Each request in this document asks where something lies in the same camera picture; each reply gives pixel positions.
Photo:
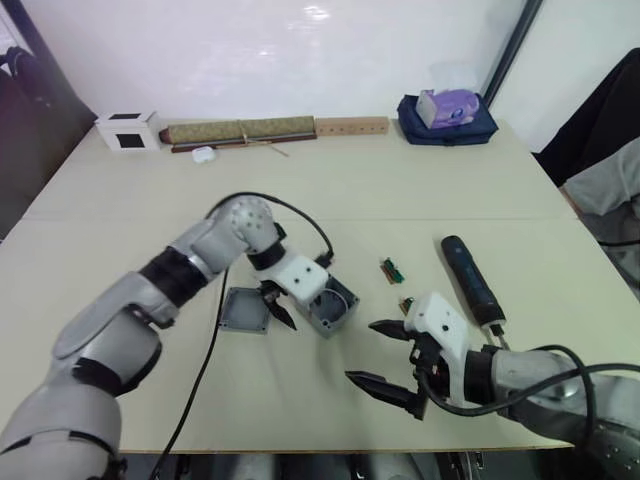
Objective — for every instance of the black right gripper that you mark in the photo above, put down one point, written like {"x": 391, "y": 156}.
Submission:
{"x": 431, "y": 367}

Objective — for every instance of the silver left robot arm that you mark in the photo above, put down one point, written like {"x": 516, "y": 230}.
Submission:
{"x": 125, "y": 320}

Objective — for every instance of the small green brown screw strip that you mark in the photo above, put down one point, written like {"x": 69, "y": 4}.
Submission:
{"x": 392, "y": 270}
{"x": 405, "y": 304}

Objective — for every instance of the white earbuds case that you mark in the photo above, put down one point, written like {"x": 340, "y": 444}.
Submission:
{"x": 202, "y": 155}

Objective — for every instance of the dark chair with bag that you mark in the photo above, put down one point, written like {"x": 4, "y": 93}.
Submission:
{"x": 30, "y": 140}

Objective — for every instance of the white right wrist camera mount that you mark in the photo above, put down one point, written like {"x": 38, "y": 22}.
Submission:
{"x": 442, "y": 320}

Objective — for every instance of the purple tissue pack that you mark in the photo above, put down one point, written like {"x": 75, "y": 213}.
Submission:
{"x": 452, "y": 107}

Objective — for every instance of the dark metal post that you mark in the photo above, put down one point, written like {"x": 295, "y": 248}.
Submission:
{"x": 515, "y": 45}

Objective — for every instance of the rolled olive bamboo mat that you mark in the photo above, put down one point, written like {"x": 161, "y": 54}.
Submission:
{"x": 240, "y": 127}

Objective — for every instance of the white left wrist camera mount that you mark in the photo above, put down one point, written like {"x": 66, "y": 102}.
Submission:
{"x": 302, "y": 277}

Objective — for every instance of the wooden block with holes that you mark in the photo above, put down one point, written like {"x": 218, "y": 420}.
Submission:
{"x": 352, "y": 126}

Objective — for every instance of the white box with black squares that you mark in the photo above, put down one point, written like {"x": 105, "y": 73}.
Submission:
{"x": 127, "y": 131}

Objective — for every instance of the grey metal box lid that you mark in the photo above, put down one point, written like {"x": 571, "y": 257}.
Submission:
{"x": 245, "y": 311}

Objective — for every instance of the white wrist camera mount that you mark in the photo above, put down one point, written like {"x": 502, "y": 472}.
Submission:
{"x": 442, "y": 320}
{"x": 302, "y": 277}

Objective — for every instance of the black jacket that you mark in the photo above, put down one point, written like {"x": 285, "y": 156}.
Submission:
{"x": 600, "y": 120}

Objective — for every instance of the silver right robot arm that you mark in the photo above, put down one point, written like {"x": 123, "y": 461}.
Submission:
{"x": 560, "y": 390}

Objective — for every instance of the grey metal box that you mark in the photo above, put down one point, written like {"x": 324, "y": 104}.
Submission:
{"x": 332, "y": 312}

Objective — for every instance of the dark red wooden bar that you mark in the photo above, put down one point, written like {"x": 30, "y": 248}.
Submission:
{"x": 225, "y": 144}

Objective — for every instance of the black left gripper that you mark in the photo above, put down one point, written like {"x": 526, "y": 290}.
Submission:
{"x": 266, "y": 290}

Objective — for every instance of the dark blue electric screwdriver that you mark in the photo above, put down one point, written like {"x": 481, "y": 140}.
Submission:
{"x": 472, "y": 280}

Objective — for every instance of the dark blue pouch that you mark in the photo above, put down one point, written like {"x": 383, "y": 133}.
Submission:
{"x": 450, "y": 132}

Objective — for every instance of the grey cloth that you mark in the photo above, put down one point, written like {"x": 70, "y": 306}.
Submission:
{"x": 607, "y": 182}

